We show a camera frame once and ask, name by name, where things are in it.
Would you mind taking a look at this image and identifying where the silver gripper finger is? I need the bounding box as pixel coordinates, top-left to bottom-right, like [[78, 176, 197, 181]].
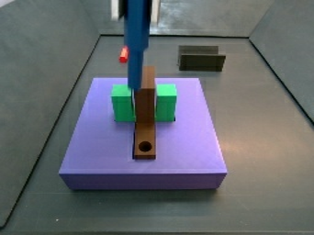
[[150, 0, 160, 25], [110, 0, 126, 20]]

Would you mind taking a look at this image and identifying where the blue peg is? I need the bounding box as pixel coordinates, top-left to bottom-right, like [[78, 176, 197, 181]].
[[124, 0, 150, 90]]

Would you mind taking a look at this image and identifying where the black angle fixture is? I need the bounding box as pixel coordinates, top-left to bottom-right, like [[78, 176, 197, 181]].
[[177, 45, 225, 72]]

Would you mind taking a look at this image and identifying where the red peg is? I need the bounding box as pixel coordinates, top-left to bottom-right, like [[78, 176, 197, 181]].
[[118, 46, 128, 63]]

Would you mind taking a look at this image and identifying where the right green block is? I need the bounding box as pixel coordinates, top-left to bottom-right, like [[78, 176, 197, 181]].
[[156, 84, 176, 122]]

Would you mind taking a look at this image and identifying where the green block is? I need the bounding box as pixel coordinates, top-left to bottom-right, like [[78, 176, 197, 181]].
[[156, 84, 176, 122], [110, 84, 134, 122]]

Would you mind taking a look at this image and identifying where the left green block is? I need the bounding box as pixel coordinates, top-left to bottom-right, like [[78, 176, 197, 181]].
[[110, 84, 134, 122]]

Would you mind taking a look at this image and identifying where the brown L-shaped hole piece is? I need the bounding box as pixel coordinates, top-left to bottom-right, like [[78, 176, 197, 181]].
[[133, 66, 156, 160]]

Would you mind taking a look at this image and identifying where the purple base block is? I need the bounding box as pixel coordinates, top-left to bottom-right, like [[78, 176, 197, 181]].
[[58, 78, 227, 190]]

